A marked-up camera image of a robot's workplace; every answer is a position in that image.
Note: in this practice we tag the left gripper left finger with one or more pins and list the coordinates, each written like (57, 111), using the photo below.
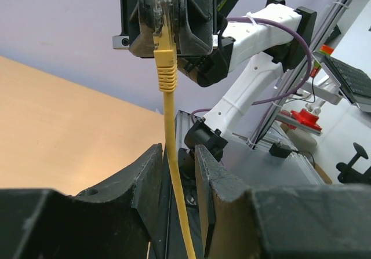
(115, 218)

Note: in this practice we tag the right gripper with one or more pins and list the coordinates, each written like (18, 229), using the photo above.
(198, 25)

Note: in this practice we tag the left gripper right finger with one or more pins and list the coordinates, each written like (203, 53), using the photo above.
(315, 221)

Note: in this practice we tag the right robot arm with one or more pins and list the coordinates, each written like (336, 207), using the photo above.
(271, 41)

